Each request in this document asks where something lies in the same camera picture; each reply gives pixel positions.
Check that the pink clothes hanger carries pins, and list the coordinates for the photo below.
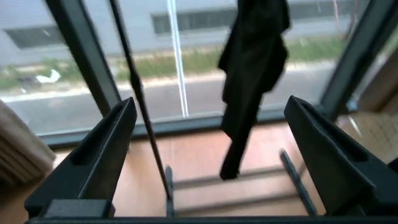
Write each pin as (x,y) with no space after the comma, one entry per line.
(335,11)

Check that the window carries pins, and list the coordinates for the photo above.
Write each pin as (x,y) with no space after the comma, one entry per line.
(81,56)

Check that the white laundry basket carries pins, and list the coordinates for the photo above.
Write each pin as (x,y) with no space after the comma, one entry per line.
(376,133)

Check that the black clothes rack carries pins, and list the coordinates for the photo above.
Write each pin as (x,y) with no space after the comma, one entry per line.
(136,84)

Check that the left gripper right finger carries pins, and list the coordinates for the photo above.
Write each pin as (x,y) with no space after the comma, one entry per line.
(342,174)

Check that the black garment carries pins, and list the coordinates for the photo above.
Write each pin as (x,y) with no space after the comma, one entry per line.
(252,62)

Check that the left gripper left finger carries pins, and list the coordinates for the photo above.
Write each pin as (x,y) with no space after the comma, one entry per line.
(93,174)

